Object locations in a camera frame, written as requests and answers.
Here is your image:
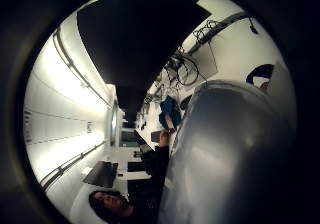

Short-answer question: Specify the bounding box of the tangle of black cables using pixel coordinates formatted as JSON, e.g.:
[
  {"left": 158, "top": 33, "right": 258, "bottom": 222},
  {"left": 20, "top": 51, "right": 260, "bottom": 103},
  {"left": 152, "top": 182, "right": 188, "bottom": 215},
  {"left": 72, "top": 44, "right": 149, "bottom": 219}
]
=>
[{"left": 164, "top": 45, "right": 201, "bottom": 87}]

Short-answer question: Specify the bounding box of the black open laptop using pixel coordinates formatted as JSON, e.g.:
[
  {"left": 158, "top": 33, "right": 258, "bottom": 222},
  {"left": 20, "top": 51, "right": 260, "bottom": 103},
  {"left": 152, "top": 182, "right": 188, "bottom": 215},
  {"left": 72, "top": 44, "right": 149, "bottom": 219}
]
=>
[{"left": 133, "top": 129, "right": 155, "bottom": 154}]

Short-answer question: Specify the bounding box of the grey cable duct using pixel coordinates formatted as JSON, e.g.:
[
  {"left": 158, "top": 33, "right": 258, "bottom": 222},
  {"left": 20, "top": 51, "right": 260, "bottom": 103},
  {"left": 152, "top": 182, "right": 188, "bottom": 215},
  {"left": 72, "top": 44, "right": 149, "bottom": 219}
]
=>
[{"left": 184, "top": 11, "right": 252, "bottom": 56}]

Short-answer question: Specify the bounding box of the grey wall panel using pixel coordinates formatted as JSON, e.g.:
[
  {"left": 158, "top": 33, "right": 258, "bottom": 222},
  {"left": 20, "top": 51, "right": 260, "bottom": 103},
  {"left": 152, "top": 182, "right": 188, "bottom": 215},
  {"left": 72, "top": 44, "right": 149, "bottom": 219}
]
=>
[{"left": 191, "top": 41, "right": 220, "bottom": 82}]

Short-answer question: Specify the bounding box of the black flat monitor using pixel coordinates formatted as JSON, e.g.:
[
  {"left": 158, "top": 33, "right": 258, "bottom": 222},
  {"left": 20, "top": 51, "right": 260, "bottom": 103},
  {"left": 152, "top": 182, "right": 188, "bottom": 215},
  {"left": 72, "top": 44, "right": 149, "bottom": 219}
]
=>
[{"left": 82, "top": 160, "right": 120, "bottom": 189}]

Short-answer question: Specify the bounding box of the white desk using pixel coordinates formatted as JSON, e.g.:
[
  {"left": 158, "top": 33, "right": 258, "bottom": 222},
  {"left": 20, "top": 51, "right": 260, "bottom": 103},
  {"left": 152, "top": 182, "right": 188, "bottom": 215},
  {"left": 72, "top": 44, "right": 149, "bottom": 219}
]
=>
[{"left": 117, "top": 169, "right": 153, "bottom": 182}]

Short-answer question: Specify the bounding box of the person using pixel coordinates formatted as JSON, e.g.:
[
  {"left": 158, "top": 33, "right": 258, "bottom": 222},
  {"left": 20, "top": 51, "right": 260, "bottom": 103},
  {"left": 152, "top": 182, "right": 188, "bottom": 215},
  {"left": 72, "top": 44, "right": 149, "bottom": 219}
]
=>
[{"left": 88, "top": 145, "right": 172, "bottom": 224}]

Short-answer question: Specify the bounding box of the black hanging plug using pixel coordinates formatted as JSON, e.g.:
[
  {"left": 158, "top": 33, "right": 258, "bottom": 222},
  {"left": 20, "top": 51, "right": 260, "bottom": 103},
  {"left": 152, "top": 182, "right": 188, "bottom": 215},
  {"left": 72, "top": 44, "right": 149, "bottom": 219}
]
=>
[{"left": 248, "top": 16, "right": 260, "bottom": 36}]

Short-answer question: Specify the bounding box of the small grey box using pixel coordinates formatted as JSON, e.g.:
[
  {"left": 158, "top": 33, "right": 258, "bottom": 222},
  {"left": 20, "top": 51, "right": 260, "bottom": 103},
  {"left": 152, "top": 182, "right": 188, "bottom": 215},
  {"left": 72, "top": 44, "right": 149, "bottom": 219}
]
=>
[{"left": 150, "top": 130, "right": 162, "bottom": 144}]

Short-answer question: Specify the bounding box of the long wall rail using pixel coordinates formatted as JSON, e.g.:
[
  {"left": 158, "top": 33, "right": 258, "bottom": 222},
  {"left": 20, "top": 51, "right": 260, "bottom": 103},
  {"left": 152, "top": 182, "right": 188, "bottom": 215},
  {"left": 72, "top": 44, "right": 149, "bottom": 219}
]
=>
[
  {"left": 39, "top": 139, "right": 108, "bottom": 192},
  {"left": 52, "top": 27, "right": 114, "bottom": 109}
]

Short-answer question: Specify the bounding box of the black curved object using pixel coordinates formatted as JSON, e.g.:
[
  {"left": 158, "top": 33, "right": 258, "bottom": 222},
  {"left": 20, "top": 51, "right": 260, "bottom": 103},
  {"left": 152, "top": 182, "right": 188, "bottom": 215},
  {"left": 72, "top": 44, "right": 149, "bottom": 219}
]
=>
[{"left": 245, "top": 63, "right": 275, "bottom": 86}]

